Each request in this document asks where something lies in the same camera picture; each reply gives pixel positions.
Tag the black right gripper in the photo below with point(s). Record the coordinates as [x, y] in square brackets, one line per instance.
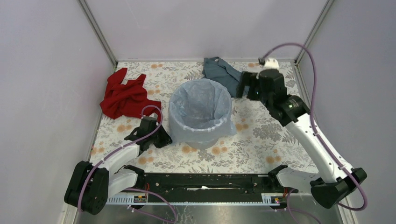
[247, 79]

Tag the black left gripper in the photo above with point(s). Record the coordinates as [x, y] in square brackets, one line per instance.
[166, 139]

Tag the grey plastic trash bin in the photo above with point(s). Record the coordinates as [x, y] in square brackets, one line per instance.
[201, 143]

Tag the light blue plastic trash bag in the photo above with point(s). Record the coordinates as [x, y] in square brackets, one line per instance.
[199, 108]

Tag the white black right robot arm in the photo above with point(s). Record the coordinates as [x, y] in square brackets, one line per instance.
[336, 178]

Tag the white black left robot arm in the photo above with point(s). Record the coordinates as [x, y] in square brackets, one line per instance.
[93, 183]

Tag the teal blue cloth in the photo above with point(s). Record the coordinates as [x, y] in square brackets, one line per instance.
[218, 70]

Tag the red cloth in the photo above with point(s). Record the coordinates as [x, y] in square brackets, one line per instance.
[129, 99]

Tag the floral patterned table mat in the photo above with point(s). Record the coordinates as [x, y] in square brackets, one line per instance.
[260, 144]

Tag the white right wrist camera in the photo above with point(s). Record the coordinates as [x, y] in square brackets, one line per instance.
[269, 63]

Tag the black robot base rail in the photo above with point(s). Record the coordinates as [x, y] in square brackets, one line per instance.
[166, 184]

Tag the white slotted cable duct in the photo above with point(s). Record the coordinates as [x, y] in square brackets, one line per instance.
[200, 199]

